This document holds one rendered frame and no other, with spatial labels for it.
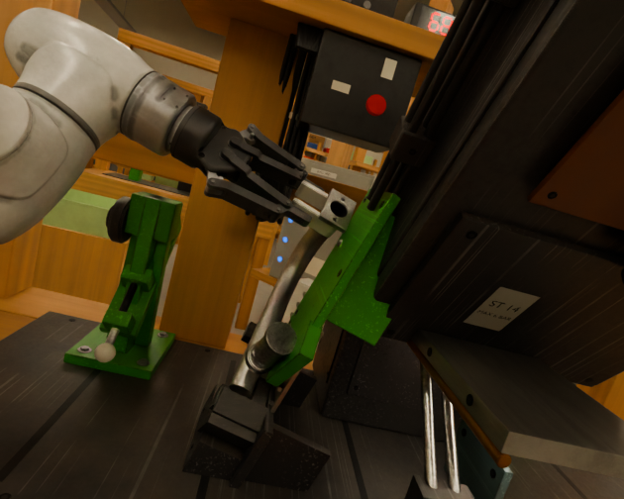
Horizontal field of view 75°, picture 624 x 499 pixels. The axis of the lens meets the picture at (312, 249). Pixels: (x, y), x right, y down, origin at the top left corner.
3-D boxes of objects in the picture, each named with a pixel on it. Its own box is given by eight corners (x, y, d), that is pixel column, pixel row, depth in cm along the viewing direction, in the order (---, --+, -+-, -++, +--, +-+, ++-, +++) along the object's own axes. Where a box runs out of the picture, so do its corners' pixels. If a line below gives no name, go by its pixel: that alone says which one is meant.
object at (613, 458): (679, 506, 31) (696, 472, 31) (493, 467, 29) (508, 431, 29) (460, 322, 70) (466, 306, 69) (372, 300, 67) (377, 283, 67)
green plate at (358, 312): (354, 386, 47) (455, 231, 44) (291, 354, 45) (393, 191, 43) (339, 345, 58) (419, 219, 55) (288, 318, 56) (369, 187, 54)
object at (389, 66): (396, 149, 68) (424, 59, 66) (299, 120, 66) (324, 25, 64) (378, 153, 80) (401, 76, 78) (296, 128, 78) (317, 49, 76)
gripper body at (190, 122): (168, 127, 47) (240, 169, 48) (204, 90, 52) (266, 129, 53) (161, 167, 53) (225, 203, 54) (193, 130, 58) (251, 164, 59)
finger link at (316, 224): (295, 196, 53) (293, 200, 52) (340, 224, 54) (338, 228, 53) (286, 208, 55) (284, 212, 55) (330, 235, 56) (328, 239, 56)
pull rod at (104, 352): (109, 367, 57) (117, 331, 56) (88, 363, 57) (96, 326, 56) (124, 350, 63) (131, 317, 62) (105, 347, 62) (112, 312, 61)
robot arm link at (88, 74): (164, 101, 58) (110, 169, 53) (61, 39, 56) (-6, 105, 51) (163, 48, 48) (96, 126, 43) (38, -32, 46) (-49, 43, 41)
